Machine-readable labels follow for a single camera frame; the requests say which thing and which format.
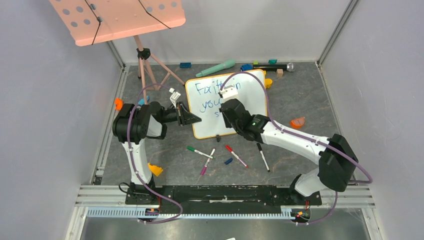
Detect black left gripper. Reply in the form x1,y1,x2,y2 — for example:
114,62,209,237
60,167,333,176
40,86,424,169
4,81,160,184
160,101,202,127

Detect yellow framed whiteboard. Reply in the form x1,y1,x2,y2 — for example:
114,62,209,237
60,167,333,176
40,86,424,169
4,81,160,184
185,70,267,139

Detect blue marker cap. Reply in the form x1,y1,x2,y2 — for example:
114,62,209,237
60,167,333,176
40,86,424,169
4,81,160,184
224,158,233,165

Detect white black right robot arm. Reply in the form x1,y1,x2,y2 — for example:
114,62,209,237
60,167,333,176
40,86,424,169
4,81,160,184
220,99,358,204

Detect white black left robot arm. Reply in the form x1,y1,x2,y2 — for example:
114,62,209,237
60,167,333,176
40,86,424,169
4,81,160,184
112,101,202,204

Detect green whiteboard marker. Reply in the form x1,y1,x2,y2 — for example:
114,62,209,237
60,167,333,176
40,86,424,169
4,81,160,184
186,146,214,159

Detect red whiteboard marker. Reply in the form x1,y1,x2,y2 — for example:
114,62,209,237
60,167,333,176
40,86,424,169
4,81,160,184
225,145,249,168

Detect black whiteboard marker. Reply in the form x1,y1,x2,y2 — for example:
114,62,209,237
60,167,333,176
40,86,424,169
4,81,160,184
256,143,271,173

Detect pink whiteboard marker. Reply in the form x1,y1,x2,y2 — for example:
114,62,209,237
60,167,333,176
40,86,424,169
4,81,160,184
200,147,216,176

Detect yellow cylinder toy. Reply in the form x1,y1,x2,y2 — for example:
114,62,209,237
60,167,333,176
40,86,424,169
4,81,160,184
264,78,273,89

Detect blue brick behind board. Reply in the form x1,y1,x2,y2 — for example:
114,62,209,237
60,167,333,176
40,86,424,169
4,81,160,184
240,64,253,72

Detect teal toy tube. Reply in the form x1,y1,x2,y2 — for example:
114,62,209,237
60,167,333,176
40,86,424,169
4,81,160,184
195,59,236,78

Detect dark blue brick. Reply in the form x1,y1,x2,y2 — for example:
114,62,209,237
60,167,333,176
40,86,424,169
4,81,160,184
179,62,192,69

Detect tan wooden cube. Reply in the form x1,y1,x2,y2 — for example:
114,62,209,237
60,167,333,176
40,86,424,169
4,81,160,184
276,68,284,78

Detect yellow wedge block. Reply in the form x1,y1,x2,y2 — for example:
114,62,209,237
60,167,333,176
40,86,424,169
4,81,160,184
148,163,164,177

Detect orange half-round block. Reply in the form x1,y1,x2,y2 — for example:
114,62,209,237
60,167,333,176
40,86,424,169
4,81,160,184
290,116,305,129

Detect teal triangle block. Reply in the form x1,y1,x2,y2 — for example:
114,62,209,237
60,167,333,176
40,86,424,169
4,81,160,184
268,59,278,65

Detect orange toy block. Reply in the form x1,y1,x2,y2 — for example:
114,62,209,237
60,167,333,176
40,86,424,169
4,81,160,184
114,98,124,111

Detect black silver microphone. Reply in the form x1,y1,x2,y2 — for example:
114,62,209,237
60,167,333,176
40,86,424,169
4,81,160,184
252,62,294,72

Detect pink music stand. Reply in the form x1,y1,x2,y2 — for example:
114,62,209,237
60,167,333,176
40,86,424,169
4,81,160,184
50,0,186,90

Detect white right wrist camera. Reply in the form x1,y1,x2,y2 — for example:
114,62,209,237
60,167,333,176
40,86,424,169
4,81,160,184
219,85,239,102

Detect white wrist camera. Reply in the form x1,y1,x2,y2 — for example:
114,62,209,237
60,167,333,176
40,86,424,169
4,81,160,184
219,85,239,102
169,87,181,108

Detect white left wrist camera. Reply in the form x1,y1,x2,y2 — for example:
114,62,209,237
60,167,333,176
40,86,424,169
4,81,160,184
169,87,181,108

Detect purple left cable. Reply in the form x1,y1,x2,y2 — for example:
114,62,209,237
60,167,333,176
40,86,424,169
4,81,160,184
126,83,184,225

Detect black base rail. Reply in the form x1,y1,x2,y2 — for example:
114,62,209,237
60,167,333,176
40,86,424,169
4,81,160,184
125,185,322,215

